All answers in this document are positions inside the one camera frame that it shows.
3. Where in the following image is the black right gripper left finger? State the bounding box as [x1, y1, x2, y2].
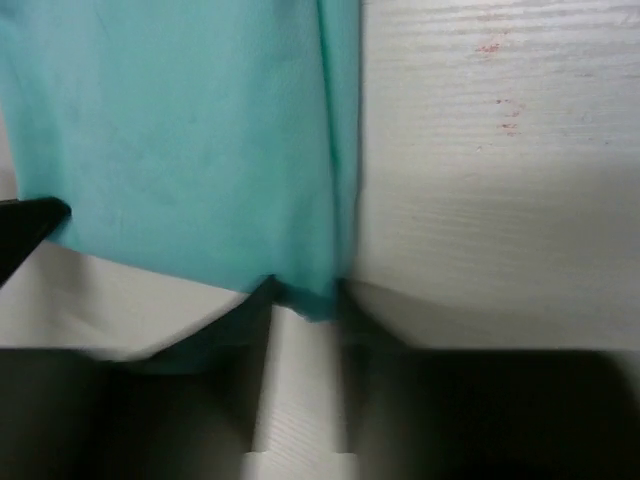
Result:
[1, 277, 275, 479]

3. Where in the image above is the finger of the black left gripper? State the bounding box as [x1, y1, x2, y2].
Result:
[0, 197, 71, 286]

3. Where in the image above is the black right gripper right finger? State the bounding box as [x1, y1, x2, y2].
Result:
[337, 281, 639, 479]

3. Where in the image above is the teal t shirt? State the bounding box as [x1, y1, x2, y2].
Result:
[1, 1, 360, 319]

